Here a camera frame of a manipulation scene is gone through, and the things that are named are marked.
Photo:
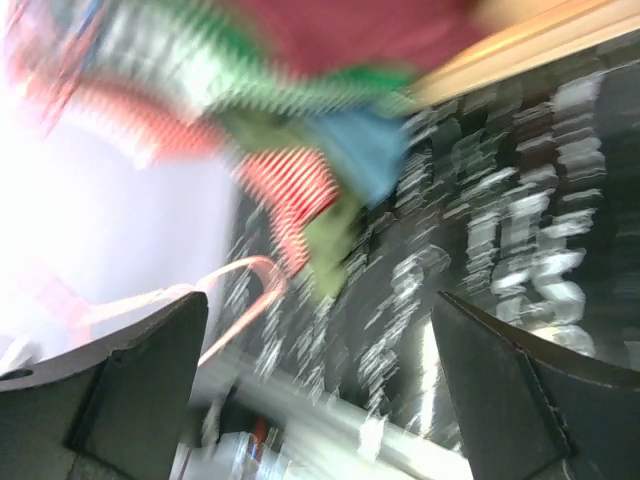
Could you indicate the light blue tank top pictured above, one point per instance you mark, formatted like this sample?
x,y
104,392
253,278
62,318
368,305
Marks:
x,y
367,150

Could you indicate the maroon tank top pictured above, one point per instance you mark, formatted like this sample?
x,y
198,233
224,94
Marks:
x,y
321,36

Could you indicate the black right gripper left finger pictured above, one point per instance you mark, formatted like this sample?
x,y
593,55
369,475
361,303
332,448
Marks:
x,y
111,409

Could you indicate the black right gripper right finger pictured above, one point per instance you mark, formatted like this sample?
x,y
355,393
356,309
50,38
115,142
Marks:
x,y
530,409

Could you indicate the red white striped tank top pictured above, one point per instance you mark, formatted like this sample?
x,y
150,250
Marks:
x,y
140,127

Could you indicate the wooden clothes rack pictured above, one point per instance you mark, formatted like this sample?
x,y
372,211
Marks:
x,y
538,32

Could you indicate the olive green tank top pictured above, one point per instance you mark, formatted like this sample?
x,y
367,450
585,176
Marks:
x,y
325,240

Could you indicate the green white striped tank top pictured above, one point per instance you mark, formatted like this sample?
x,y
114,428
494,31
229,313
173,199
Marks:
x,y
194,58

